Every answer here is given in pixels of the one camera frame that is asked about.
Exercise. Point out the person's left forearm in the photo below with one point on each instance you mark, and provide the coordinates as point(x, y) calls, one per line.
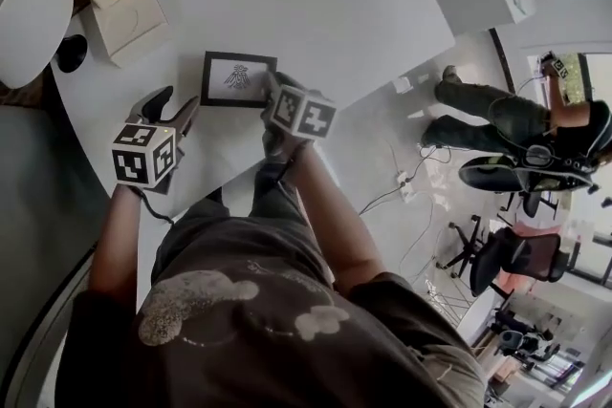
point(115, 243)

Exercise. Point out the white table lamp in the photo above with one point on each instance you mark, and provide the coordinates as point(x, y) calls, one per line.
point(28, 14)

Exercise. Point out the beige desktop organizer box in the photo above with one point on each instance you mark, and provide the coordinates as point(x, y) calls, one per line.
point(129, 28)

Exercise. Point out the person's brown t-shirt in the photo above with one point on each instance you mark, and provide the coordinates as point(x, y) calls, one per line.
point(263, 349)

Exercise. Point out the black office chair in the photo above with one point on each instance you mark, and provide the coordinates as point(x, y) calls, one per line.
point(487, 174)
point(521, 263)

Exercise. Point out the white power strip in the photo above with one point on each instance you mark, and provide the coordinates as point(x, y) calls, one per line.
point(405, 186)

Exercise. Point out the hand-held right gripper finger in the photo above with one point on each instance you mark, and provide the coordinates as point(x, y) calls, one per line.
point(270, 88)
point(291, 82)

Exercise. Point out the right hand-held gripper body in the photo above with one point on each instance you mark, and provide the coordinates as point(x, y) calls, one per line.
point(296, 110)

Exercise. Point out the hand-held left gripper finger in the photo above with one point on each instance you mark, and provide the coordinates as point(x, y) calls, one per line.
point(155, 102)
point(187, 117)

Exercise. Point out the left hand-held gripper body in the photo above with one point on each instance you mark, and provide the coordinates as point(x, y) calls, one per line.
point(143, 157)

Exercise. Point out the person's dark shoe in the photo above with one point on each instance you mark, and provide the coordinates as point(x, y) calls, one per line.
point(215, 196)

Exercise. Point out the black picture frame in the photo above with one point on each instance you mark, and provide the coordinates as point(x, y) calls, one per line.
point(239, 79)

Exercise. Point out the person's right forearm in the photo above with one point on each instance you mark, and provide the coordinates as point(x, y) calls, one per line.
point(334, 224)

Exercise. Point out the person's grey trousers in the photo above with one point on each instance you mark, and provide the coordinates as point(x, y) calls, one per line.
point(272, 200)

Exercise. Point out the white desk with drawers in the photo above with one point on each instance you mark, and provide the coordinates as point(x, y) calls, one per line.
point(311, 24)

